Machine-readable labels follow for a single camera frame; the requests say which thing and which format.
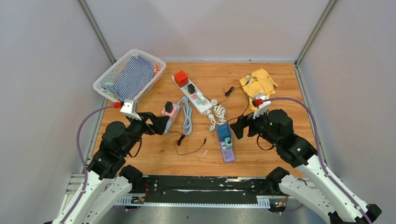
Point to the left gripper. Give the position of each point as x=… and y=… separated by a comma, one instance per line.
x=159, y=122

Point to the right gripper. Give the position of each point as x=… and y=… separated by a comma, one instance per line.
x=243, y=122

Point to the small black power adapter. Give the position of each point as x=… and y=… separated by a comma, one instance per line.
x=168, y=108

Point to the pink cube socket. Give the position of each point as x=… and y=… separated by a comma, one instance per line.
x=173, y=114

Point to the blue cube socket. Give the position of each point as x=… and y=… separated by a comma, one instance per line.
x=223, y=132

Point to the teal charger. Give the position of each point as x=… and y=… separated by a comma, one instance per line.
x=228, y=143

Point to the purple power bank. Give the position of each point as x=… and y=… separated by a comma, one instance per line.
x=227, y=153

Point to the white colourful power strip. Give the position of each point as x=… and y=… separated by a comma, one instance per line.
x=199, y=106

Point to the red cube socket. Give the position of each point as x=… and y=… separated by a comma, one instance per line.
x=181, y=79

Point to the white square adapter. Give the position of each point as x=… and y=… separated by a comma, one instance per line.
x=201, y=97

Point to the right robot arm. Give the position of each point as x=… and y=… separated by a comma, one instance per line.
x=332, y=200

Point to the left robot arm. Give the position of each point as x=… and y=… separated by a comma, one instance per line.
x=108, y=178

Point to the yellow cloth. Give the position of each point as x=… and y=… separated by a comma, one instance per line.
x=258, y=82

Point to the white plastic basket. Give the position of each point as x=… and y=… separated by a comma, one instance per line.
x=115, y=70

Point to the striped cloth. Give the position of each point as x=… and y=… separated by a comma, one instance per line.
x=138, y=72

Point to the white adapter with coiled cable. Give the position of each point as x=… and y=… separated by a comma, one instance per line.
x=220, y=111

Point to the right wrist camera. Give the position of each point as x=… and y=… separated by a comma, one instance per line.
x=261, y=103

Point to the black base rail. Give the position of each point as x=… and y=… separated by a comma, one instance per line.
x=204, y=191

